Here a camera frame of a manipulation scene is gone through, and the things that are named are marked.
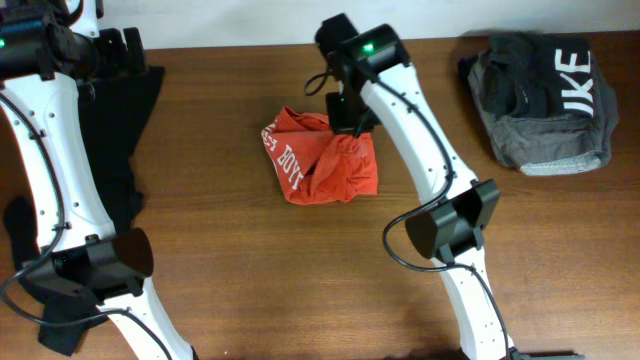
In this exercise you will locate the black folded shirt white letters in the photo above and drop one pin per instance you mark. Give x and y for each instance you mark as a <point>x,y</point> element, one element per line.
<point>528,75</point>

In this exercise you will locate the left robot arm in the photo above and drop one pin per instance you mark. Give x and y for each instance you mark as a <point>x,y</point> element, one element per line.
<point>77,98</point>

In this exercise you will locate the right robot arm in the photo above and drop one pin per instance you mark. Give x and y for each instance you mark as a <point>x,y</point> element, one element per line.
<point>379,85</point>

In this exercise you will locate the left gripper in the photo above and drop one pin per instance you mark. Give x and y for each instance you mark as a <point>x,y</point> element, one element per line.
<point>118,63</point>

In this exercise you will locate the red t-shirt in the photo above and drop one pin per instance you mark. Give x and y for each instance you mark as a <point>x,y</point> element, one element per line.
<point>316,166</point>

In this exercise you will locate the grey folded garment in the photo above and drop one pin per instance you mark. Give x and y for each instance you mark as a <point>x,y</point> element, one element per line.
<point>552,146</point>

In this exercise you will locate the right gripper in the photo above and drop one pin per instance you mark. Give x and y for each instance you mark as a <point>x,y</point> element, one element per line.
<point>338,120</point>

